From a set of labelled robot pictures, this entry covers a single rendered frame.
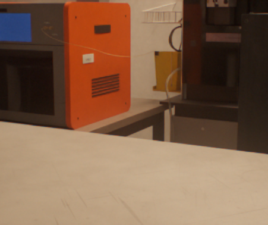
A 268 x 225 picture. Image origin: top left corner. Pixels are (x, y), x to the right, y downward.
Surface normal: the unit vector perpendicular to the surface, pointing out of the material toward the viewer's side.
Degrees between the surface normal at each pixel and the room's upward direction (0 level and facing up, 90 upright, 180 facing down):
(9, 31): 90
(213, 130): 90
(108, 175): 0
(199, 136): 90
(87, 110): 90
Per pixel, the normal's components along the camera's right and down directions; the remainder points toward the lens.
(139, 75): -0.47, 0.16
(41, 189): 0.00, -0.98
